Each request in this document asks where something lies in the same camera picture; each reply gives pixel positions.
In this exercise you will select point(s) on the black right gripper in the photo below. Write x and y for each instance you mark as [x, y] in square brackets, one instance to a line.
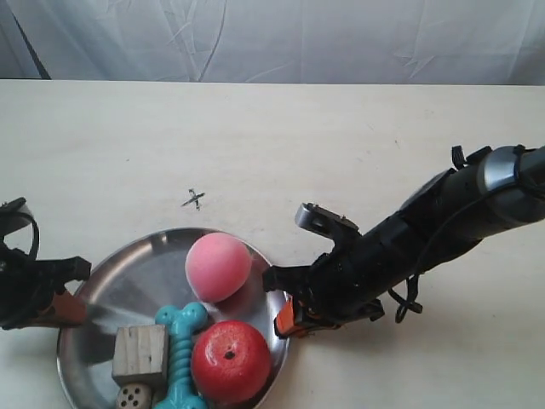
[325, 295]

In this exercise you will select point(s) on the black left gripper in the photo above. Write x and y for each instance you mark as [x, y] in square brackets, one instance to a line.
[34, 293]

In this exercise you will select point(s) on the large round metal plate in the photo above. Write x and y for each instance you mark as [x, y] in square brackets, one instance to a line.
[129, 287]

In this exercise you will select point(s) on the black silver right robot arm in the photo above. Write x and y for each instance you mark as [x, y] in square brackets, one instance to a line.
[488, 192]

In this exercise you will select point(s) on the pink peach ball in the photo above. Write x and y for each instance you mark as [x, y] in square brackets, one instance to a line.
[217, 265]

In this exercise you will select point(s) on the wooden cube block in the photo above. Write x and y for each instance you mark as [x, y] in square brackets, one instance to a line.
[141, 355]

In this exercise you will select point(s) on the red toy apple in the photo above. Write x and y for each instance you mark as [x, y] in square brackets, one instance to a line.
[231, 362]

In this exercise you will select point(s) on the small wooden die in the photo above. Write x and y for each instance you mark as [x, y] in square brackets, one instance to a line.
[134, 396]

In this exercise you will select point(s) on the turquoise rubber bone toy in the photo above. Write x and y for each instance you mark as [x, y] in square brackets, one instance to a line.
[181, 324]

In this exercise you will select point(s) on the white backdrop cloth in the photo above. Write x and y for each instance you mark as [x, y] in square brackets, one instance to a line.
[293, 42]

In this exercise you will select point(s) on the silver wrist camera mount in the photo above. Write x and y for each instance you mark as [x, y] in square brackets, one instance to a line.
[316, 219]

